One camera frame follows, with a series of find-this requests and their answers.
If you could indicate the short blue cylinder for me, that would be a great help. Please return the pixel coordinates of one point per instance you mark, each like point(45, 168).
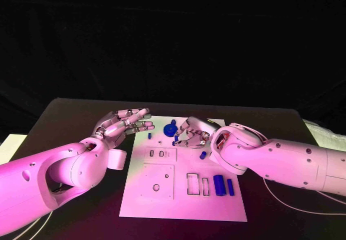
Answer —
point(202, 155)

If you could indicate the blue peg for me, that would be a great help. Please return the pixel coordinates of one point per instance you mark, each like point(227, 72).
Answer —
point(174, 122)

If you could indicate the blue gear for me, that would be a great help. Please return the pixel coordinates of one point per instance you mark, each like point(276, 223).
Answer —
point(169, 130)

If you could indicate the thin long blue cylinder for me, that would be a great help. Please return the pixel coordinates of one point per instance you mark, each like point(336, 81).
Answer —
point(231, 187)

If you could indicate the white task board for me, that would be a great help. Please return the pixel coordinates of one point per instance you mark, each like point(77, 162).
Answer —
point(184, 206)

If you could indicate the blue plug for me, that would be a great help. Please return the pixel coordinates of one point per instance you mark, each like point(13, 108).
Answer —
point(149, 136)
point(176, 138)

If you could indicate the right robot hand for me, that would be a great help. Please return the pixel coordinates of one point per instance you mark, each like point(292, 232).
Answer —
point(201, 124)

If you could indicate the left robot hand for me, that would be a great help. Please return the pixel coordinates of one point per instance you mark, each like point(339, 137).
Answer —
point(116, 125)

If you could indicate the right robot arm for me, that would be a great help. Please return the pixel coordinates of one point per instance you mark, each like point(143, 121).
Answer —
point(283, 161)

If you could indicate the thick long blue cylinder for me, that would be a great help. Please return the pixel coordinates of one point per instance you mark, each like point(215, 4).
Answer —
point(220, 185)

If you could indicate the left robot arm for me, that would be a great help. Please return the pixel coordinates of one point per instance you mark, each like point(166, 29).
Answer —
point(24, 187)

